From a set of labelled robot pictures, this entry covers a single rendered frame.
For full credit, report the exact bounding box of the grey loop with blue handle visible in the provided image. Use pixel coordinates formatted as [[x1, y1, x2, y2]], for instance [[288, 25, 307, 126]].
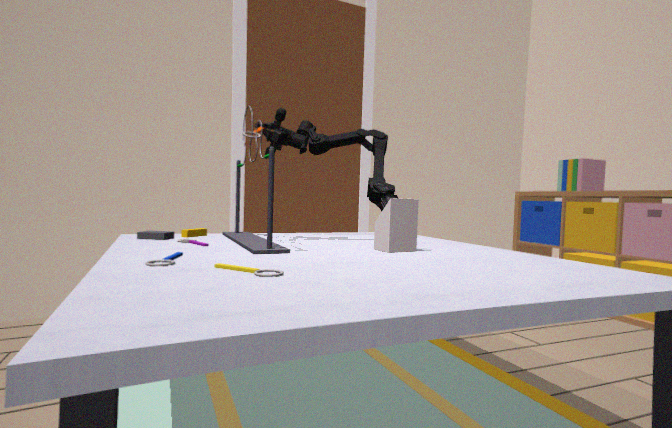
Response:
[[145, 252, 183, 267]]

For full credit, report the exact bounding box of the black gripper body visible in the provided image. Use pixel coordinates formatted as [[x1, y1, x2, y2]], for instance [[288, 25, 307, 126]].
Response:
[[265, 107, 295, 155]]

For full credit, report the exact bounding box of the grey loop with yellow handle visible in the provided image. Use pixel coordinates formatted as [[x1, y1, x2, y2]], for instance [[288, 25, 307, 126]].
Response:
[[214, 263, 284, 277]]

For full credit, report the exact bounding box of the grey loop with purple handle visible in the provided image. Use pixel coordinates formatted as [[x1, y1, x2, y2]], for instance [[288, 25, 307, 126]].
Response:
[[178, 239, 209, 246]]

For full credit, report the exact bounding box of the yellow rectangular block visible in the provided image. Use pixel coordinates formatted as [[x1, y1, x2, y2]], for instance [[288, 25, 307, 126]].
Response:
[[182, 228, 207, 237]]

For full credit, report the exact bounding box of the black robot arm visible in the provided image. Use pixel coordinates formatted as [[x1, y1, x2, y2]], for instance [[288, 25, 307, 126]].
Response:
[[271, 120, 398, 211]]

